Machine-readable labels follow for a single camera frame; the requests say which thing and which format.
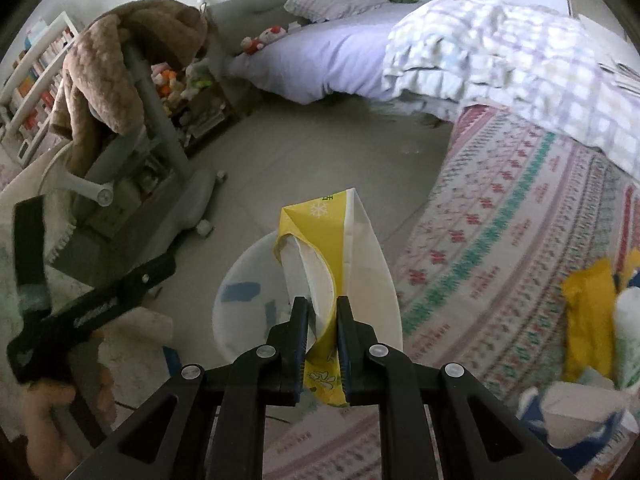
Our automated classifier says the grey adjustable chair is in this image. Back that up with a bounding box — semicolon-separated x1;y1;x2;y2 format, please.
39;40;228;283

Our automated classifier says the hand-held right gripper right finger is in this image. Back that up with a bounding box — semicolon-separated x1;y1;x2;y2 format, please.
336;295;577;480

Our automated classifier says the yellow and white paper bag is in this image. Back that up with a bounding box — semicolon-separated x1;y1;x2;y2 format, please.
272;187;401;408

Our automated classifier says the pile of plush toys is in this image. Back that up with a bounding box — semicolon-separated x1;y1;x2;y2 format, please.
149;57;217;112

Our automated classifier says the yellow sponge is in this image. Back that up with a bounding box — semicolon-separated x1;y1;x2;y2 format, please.
561;258;622;383

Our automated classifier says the brown fleece blanket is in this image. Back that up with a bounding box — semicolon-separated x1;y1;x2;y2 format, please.
47;0;210;177

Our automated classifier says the striped frilled pillow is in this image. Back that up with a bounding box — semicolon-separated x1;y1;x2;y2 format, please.
283;0;392;25

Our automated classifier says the plaid pastel quilt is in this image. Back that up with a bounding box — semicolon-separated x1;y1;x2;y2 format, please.
382;0;640;184

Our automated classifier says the person's left hand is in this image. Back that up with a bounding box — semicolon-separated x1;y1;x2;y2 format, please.
22;366;118;480

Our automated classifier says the red and white plush toy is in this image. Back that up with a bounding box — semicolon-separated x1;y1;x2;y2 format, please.
240;25;289;56

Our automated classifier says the grey bed with lavender sheet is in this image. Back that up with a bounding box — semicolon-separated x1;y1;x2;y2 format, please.
204;0;453;107

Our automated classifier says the white plastic bin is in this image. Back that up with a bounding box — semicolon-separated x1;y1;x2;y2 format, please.
212;232;404;361

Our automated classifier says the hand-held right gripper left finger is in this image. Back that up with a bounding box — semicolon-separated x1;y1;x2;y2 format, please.
65;296;311;480

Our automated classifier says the white bookshelf with books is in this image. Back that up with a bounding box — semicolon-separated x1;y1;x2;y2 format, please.
0;10;85;171

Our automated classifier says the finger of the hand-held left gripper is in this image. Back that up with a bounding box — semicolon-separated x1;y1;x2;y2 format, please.
114;252;177;307

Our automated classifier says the low bedside shelf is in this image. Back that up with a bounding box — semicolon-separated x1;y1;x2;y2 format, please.
169;85;237;155

